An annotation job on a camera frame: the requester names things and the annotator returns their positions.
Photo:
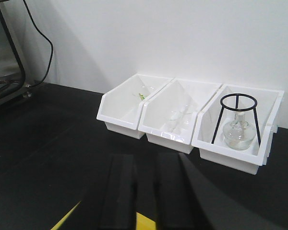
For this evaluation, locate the glass beaker with yellow-green sticks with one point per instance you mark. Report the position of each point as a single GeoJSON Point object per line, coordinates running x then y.
{"type": "Point", "coordinates": [143, 91]}

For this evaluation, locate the white storage bin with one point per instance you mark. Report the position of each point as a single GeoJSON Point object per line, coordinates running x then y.
{"type": "Point", "coordinates": [208, 133]}
{"type": "Point", "coordinates": [120, 111]}
{"type": "Point", "coordinates": [157, 111]}

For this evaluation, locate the white middle storage bin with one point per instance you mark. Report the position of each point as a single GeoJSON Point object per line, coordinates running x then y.
{"type": "Point", "coordinates": [157, 111]}

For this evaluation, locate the black wire tripod stand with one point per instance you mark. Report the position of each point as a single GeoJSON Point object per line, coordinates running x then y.
{"type": "Point", "coordinates": [237, 109]}

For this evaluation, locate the white right storage bin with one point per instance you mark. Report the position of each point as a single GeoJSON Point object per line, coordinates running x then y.
{"type": "Point", "coordinates": [208, 133]}

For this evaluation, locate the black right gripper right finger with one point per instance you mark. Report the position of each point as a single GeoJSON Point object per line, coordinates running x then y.
{"type": "Point", "coordinates": [173, 207]}

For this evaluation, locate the yellow plastic tray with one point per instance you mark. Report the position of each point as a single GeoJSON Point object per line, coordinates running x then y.
{"type": "Point", "coordinates": [142, 222]}

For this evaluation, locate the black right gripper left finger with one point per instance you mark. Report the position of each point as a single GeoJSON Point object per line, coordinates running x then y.
{"type": "Point", "coordinates": [118, 208]}

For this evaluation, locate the clear glass beaker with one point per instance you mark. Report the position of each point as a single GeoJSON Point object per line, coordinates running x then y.
{"type": "Point", "coordinates": [177, 117]}

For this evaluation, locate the clear glass alcohol lamp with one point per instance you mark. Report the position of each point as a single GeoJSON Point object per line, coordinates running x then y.
{"type": "Point", "coordinates": [238, 133]}

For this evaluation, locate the white left storage bin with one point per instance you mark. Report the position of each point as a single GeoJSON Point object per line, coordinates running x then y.
{"type": "Point", "coordinates": [120, 111]}

